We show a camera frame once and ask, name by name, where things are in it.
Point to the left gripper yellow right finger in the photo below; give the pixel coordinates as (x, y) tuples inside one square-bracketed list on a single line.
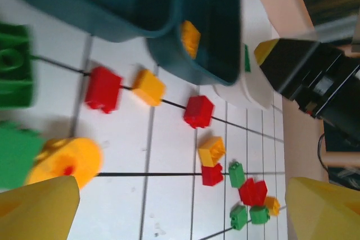
[(323, 214)]

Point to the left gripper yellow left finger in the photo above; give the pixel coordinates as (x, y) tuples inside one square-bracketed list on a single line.
[(36, 212)]

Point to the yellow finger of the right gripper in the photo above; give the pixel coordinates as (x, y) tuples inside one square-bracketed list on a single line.
[(284, 60)]

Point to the yellow lego brick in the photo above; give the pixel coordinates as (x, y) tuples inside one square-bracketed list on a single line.
[(212, 150), (149, 86), (272, 205), (190, 39)]

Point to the round yellow lego piece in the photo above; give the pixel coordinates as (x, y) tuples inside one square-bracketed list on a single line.
[(67, 161)]

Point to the red lego brick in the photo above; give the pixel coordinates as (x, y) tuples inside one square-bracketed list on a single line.
[(102, 89), (212, 174), (253, 192), (198, 112)]

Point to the large green lego brick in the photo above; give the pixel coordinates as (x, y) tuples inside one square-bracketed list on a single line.
[(17, 158), (14, 65)]

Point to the long green lego brick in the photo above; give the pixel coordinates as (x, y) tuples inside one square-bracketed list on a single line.
[(247, 58)]

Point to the white plastic container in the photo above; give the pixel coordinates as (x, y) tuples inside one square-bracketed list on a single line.
[(253, 88)]

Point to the aluminium frame post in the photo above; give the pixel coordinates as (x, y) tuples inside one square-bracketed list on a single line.
[(337, 30)]

